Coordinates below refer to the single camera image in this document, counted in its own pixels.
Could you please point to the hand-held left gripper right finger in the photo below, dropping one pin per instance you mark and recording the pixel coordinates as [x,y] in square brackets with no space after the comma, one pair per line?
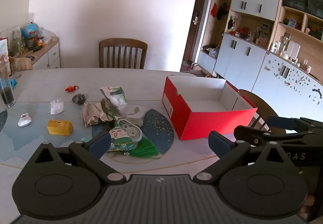
[218,143]

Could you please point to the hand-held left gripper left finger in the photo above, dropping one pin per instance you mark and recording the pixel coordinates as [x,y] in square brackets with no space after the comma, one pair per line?
[101,143]

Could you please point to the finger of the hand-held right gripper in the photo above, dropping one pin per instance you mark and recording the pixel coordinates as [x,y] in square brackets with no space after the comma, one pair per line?
[280,123]
[249,132]

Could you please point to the cartoon figure pendant green tassel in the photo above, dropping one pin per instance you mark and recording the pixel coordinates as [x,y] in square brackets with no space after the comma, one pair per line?
[118,138]

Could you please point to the red cardboard shoe box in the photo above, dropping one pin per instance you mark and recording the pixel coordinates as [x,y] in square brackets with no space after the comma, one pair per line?
[214,123]

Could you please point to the pale green correction tape dispenser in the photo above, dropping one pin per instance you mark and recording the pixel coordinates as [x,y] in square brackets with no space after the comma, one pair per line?
[131,132]

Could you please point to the yellow cardboard box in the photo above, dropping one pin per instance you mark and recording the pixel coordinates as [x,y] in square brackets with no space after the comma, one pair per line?
[59,127]

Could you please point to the green white snack packet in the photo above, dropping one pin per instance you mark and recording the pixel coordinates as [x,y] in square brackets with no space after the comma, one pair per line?
[116,95]

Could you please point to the wooden round-back chair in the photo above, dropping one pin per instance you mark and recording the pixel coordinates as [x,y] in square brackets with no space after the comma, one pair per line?
[262,110]

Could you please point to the brown foil snack packet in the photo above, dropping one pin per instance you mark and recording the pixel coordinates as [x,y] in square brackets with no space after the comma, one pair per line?
[94,113]

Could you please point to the white crumpled tissue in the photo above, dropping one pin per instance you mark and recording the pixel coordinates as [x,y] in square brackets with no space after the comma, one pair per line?
[56,106]

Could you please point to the white pet bowl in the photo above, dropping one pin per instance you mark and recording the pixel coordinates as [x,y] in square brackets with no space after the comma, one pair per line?
[195,66]

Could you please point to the patterned floor rug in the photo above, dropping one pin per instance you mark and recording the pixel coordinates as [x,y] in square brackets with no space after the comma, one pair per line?
[186,67]

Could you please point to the grey plastic bag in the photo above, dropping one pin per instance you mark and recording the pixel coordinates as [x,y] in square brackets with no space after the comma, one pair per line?
[213,51]

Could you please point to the wooden slat-back chair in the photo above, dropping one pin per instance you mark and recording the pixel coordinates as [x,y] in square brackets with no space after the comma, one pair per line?
[123,52]

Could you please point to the white wooden sideboard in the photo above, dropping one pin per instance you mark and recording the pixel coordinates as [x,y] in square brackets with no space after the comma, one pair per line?
[48,55]

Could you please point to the small blue item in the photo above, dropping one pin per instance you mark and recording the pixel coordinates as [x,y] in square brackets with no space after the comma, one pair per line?
[14,83]

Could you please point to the glass bottle dark contents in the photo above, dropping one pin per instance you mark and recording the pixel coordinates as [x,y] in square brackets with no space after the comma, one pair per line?
[6,90]

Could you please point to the brown cardboard box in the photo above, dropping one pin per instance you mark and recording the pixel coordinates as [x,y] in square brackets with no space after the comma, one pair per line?
[22,62]

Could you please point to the orange filled jar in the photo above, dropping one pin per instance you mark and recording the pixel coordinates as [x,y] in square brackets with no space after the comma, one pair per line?
[40,41]

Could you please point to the dark glass jar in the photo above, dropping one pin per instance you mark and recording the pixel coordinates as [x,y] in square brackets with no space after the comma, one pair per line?
[32,43]

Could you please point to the clear plastic bag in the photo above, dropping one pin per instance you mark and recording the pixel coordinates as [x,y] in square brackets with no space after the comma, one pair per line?
[46,33]

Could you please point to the dark brown door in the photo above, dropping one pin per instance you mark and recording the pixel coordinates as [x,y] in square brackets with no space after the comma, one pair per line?
[199,16]

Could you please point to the white wall cabinets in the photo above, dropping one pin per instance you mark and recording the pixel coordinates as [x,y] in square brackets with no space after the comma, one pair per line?
[252,62]

